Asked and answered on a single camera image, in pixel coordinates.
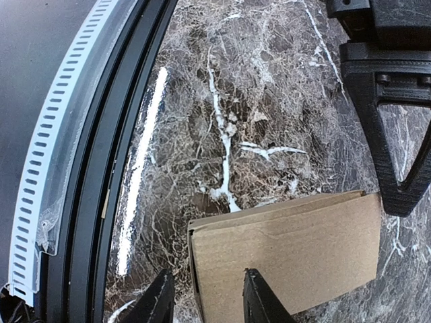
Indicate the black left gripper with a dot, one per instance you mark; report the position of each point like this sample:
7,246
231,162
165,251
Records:
385,23

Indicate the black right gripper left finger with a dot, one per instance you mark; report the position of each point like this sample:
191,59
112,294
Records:
156,305

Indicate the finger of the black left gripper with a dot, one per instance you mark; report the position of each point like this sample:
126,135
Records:
373,76

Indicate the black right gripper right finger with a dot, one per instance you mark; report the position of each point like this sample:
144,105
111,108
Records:
260,304

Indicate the brown cardboard box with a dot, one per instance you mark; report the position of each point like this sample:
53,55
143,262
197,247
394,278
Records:
309,250

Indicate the black front table rail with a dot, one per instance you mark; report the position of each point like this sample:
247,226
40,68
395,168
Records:
76,276

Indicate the white slotted cable duct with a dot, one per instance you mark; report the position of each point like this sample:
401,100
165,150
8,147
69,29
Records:
24,257

